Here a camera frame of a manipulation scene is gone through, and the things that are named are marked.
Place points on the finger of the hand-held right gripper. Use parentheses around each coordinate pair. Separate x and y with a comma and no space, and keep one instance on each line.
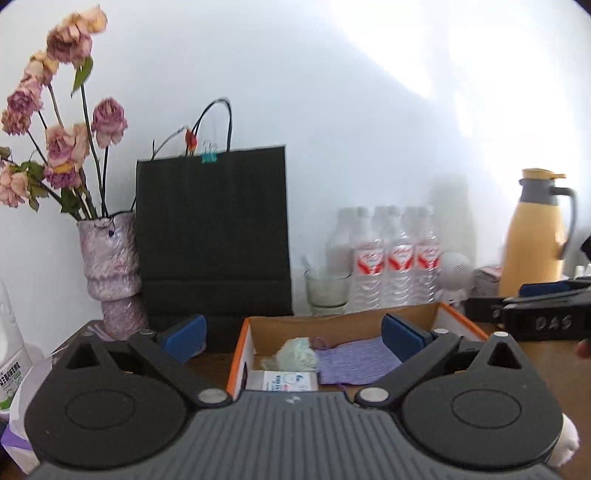
(480,310)
(545,289)

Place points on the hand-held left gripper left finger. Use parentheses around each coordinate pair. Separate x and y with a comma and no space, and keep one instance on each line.
(184,339)

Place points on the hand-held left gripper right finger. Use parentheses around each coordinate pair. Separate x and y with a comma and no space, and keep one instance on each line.
(404,334)

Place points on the orange cardboard box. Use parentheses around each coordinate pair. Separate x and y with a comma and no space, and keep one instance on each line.
(300,330)

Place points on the white plush bear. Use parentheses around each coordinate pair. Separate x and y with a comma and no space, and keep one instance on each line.
(565,441)

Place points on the person's right hand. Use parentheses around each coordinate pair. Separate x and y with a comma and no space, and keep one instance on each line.
(585,348)

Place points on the small white pink box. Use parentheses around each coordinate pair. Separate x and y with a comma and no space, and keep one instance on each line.
(487,279)

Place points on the small white bottles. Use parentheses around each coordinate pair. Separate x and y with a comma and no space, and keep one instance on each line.
(582,271)

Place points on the small white fan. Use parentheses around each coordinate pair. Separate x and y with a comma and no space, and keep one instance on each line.
(456,272)

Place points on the yellow thermos jug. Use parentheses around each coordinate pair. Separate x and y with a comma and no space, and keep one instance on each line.
(531,240)

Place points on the purple cloth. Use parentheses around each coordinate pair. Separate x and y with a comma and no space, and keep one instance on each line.
(355,364)

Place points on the red label water bottle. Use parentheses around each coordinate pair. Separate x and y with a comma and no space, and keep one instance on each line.
(427,272)
(368,277)
(399,277)

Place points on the small pink item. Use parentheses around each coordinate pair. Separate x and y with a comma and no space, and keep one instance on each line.
(321,342)

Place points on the clear drinking glass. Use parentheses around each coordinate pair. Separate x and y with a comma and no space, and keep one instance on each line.
(327,290)

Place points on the pink mottled vase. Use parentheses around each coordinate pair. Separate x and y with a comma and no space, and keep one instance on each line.
(111,277)

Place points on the black paper bag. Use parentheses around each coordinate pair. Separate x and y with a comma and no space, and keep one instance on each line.
(212,240)

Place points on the white tissue packet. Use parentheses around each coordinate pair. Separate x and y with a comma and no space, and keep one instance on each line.
(281,382)

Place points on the green white crumpled ball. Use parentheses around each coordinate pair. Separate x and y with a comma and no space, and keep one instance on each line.
(298,354)

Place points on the white detergent bottle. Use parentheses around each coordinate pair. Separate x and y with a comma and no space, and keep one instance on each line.
(11,350)

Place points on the purple tissue box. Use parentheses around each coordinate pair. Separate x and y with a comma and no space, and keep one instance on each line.
(18,415)

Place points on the teal binder clip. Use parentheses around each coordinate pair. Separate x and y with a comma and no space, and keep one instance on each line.
(208,156)

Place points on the red clip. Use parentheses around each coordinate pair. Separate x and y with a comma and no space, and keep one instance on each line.
(190,138)

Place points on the dried pink rose bouquet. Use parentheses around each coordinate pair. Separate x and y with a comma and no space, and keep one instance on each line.
(60,143)

